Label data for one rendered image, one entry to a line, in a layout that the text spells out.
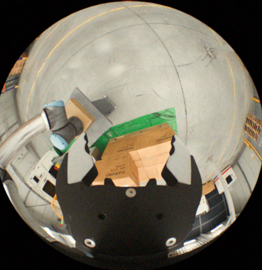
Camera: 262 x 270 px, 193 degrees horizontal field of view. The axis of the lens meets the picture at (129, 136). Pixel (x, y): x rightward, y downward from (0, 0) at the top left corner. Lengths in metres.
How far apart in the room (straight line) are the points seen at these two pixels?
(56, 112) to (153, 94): 1.27
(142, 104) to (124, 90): 0.38
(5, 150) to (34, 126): 0.25
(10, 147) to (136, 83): 1.51
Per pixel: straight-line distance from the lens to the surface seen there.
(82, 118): 0.70
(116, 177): 0.89
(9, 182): 0.65
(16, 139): 0.55
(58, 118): 0.55
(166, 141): 1.05
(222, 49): 2.42
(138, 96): 1.33
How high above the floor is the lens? 1.33
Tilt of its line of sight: 58 degrees down
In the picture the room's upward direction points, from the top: 170 degrees counter-clockwise
